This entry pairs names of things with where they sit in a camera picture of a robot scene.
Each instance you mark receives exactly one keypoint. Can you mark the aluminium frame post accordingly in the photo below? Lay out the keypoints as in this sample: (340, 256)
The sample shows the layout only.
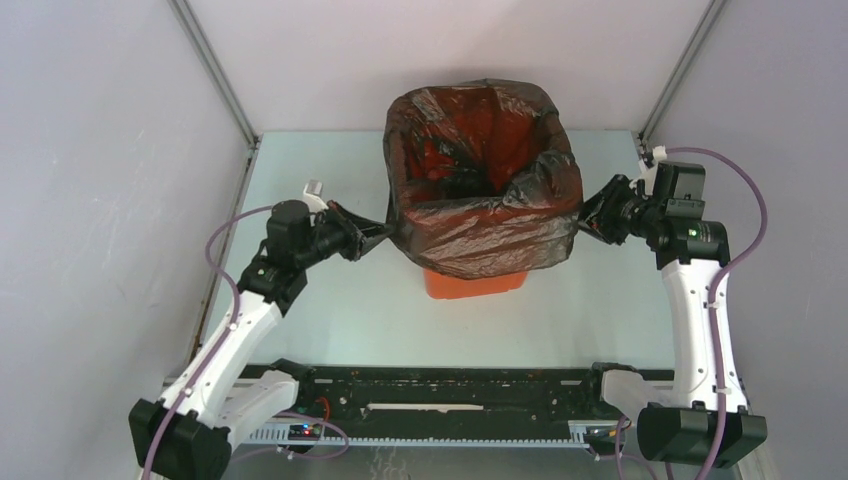
(699, 37)
(198, 39)

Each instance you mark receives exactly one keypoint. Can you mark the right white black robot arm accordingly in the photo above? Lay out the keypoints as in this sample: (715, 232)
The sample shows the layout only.
(705, 417)

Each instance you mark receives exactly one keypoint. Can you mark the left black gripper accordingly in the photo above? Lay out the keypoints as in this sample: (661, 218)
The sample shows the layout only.
(361, 234)

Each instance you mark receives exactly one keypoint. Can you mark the orange plastic trash bin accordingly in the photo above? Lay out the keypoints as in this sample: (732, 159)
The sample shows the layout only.
(440, 286)

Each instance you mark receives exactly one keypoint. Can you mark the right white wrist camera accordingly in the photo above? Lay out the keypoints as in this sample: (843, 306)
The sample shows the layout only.
(649, 160)

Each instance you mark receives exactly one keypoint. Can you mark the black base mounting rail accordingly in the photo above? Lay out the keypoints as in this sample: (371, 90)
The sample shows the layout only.
(454, 402)

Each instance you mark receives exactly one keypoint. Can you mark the black plastic trash bag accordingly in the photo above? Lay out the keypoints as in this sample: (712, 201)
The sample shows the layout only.
(483, 181)

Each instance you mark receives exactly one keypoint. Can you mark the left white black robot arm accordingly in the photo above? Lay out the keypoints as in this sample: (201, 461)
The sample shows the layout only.
(193, 428)

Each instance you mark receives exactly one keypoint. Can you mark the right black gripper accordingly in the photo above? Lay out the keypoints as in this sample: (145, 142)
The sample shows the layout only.
(598, 221)

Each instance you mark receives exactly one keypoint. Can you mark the left aluminium frame post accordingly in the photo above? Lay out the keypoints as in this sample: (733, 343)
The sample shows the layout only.
(198, 39)

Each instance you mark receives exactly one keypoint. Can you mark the white slotted cable duct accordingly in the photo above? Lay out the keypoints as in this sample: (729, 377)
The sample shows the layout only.
(283, 435)

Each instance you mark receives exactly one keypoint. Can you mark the right aluminium frame post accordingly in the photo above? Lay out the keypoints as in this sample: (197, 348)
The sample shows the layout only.
(699, 37)

